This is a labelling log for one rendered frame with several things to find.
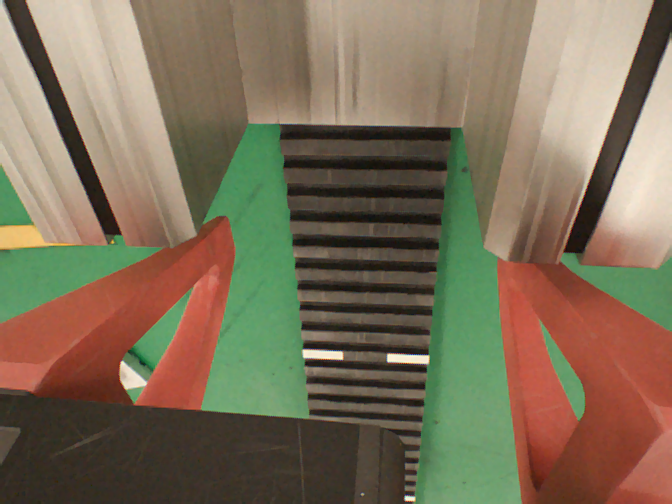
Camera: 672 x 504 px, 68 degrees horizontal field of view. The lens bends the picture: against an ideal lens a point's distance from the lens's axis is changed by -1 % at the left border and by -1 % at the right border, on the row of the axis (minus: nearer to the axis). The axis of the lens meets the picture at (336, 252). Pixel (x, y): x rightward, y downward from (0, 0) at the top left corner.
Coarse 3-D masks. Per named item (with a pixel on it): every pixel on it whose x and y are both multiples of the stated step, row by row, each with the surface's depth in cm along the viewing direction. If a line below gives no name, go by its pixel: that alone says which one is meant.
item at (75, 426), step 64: (192, 256) 12; (64, 320) 8; (128, 320) 9; (192, 320) 13; (0, 384) 7; (64, 384) 8; (192, 384) 12; (0, 448) 7; (64, 448) 6; (128, 448) 6; (192, 448) 6; (256, 448) 6; (320, 448) 6; (384, 448) 6
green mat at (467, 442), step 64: (256, 128) 16; (0, 192) 19; (256, 192) 18; (448, 192) 17; (0, 256) 21; (64, 256) 21; (128, 256) 21; (256, 256) 20; (448, 256) 19; (576, 256) 18; (0, 320) 25; (256, 320) 23; (448, 320) 21; (256, 384) 26; (448, 384) 24; (576, 384) 23; (448, 448) 29; (512, 448) 28
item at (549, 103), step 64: (0, 0) 5; (64, 0) 5; (128, 0) 6; (192, 0) 7; (256, 0) 9; (320, 0) 9; (384, 0) 9; (448, 0) 9; (512, 0) 6; (576, 0) 5; (640, 0) 5; (0, 64) 6; (64, 64) 6; (128, 64) 6; (192, 64) 8; (256, 64) 10; (320, 64) 10; (384, 64) 10; (448, 64) 10; (512, 64) 6; (576, 64) 5; (640, 64) 5; (0, 128) 7; (64, 128) 7; (128, 128) 6; (192, 128) 8; (512, 128) 6; (576, 128) 6; (640, 128) 6; (64, 192) 7; (128, 192) 7; (192, 192) 8; (512, 192) 7; (576, 192) 6; (640, 192) 6; (512, 256) 7; (640, 256) 7
